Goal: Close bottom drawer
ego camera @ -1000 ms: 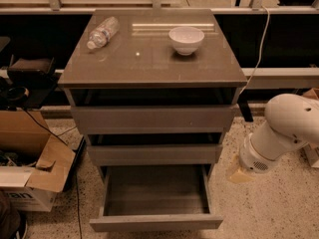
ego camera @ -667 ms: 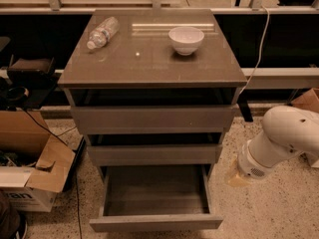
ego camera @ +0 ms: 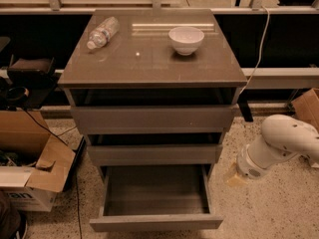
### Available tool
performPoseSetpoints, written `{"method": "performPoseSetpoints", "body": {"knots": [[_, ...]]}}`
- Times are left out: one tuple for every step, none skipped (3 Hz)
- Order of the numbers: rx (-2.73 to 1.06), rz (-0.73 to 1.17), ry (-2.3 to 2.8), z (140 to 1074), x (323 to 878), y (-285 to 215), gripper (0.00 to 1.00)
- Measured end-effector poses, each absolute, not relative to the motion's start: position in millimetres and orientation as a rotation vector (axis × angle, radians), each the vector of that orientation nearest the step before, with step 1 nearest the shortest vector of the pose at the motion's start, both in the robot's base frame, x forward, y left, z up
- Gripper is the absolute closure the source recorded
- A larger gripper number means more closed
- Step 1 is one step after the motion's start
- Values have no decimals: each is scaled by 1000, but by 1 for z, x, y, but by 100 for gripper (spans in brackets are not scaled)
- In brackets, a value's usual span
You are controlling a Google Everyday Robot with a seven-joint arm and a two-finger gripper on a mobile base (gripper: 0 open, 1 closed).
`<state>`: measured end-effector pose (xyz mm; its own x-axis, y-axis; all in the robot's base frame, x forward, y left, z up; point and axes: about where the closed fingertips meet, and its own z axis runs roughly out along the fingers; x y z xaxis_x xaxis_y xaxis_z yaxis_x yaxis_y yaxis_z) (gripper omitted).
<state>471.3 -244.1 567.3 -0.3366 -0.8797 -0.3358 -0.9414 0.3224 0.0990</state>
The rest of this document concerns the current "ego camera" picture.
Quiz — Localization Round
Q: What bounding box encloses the grey bottom drawer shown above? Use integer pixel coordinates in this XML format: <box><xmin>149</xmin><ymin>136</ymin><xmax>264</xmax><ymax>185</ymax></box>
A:
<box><xmin>90</xmin><ymin>164</ymin><xmax>223</xmax><ymax>232</ymax></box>

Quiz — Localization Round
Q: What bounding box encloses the grey drawer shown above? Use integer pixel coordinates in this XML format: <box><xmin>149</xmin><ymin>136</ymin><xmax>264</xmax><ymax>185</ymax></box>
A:
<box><xmin>88</xmin><ymin>132</ymin><xmax>222</xmax><ymax>166</ymax></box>
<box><xmin>90</xmin><ymin>164</ymin><xmax>223</xmax><ymax>232</ymax></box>
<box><xmin>70</xmin><ymin>89</ymin><xmax>236</xmax><ymax>135</ymax></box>

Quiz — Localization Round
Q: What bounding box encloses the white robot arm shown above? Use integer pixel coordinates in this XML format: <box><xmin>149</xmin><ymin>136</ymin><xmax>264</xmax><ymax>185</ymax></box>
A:
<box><xmin>224</xmin><ymin>115</ymin><xmax>319</xmax><ymax>186</ymax></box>

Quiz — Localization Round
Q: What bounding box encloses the grey middle drawer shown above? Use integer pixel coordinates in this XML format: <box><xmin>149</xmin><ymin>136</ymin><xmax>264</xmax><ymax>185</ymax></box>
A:
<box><xmin>88</xmin><ymin>132</ymin><xmax>222</xmax><ymax>166</ymax></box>

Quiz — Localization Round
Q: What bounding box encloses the grey top drawer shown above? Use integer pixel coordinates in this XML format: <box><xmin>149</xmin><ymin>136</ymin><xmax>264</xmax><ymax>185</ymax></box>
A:
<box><xmin>70</xmin><ymin>89</ymin><xmax>236</xmax><ymax>135</ymax></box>

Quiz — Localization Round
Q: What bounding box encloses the grey drawer cabinet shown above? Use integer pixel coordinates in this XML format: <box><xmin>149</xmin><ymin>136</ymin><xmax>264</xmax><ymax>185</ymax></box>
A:
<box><xmin>57</xmin><ymin>7</ymin><xmax>248</xmax><ymax>181</ymax></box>

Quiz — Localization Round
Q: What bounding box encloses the cardboard box right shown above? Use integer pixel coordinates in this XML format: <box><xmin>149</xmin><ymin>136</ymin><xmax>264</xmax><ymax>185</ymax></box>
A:
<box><xmin>292</xmin><ymin>88</ymin><xmax>319</xmax><ymax>131</ymax></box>

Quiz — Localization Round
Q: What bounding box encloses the white ceramic bowl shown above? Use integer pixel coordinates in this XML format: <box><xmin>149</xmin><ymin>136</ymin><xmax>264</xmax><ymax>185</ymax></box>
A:
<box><xmin>168</xmin><ymin>26</ymin><xmax>204</xmax><ymax>56</ymax></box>

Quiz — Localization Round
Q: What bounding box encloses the clear plastic water bottle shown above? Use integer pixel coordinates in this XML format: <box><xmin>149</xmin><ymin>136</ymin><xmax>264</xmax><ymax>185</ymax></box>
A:
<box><xmin>87</xmin><ymin>17</ymin><xmax>120</xmax><ymax>50</ymax></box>

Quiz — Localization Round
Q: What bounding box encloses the open cardboard box left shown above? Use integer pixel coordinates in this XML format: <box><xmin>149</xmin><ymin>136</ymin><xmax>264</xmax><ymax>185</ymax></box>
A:
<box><xmin>0</xmin><ymin>111</ymin><xmax>75</xmax><ymax>212</ymax></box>

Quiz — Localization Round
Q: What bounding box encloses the dark shoe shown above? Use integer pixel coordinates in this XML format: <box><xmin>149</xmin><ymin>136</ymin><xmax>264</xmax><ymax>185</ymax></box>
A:
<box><xmin>0</xmin><ymin>191</ymin><xmax>27</xmax><ymax>239</ymax></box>

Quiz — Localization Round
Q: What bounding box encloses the black round device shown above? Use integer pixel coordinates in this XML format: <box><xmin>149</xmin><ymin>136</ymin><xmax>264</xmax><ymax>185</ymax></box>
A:
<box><xmin>0</xmin><ymin>87</ymin><xmax>30</xmax><ymax>111</ymax></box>

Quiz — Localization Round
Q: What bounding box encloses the black tray on stand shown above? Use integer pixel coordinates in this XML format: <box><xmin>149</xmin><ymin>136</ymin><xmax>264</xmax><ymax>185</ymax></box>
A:
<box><xmin>7</xmin><ymin>58</ymin><xmax>55</xmax><ymax>83</ymax></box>

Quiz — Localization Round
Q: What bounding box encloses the white cable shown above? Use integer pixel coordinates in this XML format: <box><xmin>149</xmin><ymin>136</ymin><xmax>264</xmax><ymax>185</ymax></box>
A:
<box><xmin>237</xmin><ymin>6</ymin><xmax>271</xmax><ymax>97</ymax></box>

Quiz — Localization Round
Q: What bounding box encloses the black cable on floor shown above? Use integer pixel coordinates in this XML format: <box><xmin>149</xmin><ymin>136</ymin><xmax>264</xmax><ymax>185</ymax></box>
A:
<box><xmin>21</xmin><ymin>108</ymin><xmax>84</xmax><ymax>239</ymax></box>

